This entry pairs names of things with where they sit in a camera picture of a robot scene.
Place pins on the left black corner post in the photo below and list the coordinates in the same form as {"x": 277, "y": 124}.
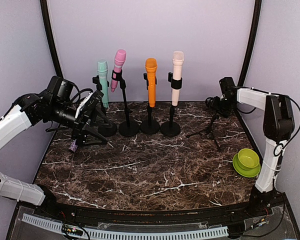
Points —
{"x": 55, "y": 52}

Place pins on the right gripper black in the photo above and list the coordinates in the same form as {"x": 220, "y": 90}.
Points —
{"x": 215, "y": 105}

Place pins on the glitter microphone with silver grille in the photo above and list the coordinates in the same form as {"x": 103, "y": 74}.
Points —
{"x": 73, "y": 147}

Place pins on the green bowl on saucer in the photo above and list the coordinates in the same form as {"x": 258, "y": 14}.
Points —
{"x": 247, "y": 163}

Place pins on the pink microphone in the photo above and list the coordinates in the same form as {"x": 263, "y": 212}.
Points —
{"x": 119, "y": 60}

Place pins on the black corner post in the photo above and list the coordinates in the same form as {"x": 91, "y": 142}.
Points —
{"x": 55, "y": 52}
{"x": 250, "y": 43}

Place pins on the black stand under orange microphone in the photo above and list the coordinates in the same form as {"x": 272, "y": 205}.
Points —
{"x": 149, "y": 125}

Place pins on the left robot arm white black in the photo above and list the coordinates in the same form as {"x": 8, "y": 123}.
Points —
{"x": 53, "y": 104}

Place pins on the white slotted cable duct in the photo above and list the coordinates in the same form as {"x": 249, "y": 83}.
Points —
{"x": 111, "y": 231}

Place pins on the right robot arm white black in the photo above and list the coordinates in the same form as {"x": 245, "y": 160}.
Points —
{"x": 278, "y": 128}

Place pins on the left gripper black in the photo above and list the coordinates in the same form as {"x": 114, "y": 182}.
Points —
{"x": 80, "y": 126}

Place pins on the black stand under pink microphone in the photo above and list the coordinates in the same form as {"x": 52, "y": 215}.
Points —
{"x": 129, "y": 127}

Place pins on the black front rail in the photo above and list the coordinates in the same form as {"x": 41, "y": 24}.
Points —
{"x": 229, "y": 214}

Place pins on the black stand under mint microphone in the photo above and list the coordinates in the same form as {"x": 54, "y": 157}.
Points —
{"x": 105, "y": 129}

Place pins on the mint green microphone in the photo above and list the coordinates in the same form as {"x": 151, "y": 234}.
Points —
{"x": 102, "y": 71}

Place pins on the black tripod stand with shock mount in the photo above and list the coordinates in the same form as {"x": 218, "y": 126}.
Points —
{"x": 208, "y": 130}

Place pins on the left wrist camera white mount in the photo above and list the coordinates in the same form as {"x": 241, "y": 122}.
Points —
{"x": 89, "y": 102}

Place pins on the cream white microphone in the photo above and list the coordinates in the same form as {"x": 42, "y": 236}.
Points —
{"x": 177, "y": 62}

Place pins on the right black corner post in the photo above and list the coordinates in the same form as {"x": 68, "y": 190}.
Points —
{"x": 250, "y": 43}

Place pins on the orange microphone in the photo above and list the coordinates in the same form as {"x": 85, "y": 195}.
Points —
{"x": 151, "y": 69}

